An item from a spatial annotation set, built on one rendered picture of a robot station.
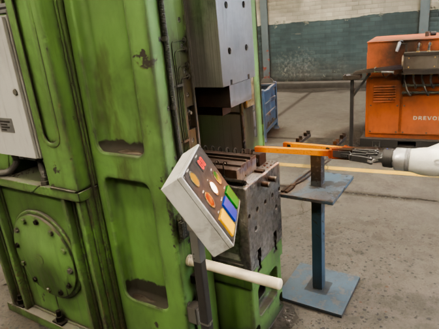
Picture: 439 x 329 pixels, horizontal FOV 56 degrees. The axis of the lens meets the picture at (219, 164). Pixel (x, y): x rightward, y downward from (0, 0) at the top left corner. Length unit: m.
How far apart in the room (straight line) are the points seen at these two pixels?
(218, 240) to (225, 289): 0.93
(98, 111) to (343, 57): 7.92
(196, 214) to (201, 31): 0.80
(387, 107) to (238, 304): 3.66
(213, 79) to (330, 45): 7.80
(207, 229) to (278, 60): 8.65
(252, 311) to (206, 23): 1.39
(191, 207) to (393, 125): 4.32
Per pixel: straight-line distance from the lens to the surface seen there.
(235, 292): 2.18
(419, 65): 5.08
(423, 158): 1.68
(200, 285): 1.60
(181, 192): 1.24
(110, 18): 1.78
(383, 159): 1.71
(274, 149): 1.86
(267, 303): 2.37
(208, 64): 1.74
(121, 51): 1.76
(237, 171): 1.87
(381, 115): 5.35
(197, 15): 1.75
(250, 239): 1.96
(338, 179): 2.45
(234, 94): 1.81
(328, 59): 9.50
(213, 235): 1.29
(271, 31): 9.80
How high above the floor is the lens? 1.62
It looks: 19 degrees down
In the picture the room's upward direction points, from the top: 5 degrees counter-clockwise
